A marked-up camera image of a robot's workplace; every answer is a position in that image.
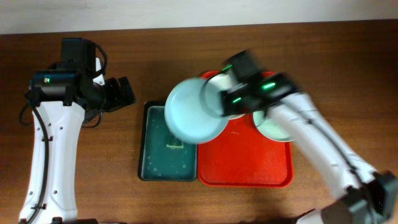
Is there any white plate green stain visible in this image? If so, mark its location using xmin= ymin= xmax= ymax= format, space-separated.
xmin=200 ymin=71 xmax=234 ymax=118

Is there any pale green plate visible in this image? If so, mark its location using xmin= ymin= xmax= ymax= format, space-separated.
xmin=252 ymin=111 xmax=294 ymax=142

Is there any light blue plate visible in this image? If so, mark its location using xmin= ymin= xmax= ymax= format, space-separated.
xmin=164 ymin=78 xmax=229 ymax=144

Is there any green yellow sponge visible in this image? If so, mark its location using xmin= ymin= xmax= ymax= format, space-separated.
xmin=165 ymin=134 xmax=184 ymax=149

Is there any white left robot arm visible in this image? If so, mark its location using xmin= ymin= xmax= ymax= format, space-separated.
xmin=19 ymin=38 xmax=136 ymax=223

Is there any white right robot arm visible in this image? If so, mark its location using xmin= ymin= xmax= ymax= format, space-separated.
xmin=221 ymin=50 xmax=397 ymax=224

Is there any red plastic tray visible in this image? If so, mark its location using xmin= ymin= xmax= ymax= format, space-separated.
xmin=197 ymin=70 xmax=295 ymax=189

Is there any black tray with green water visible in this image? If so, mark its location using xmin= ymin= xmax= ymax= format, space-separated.
xmin=137 ymin=101 xmax=198 ymax=182

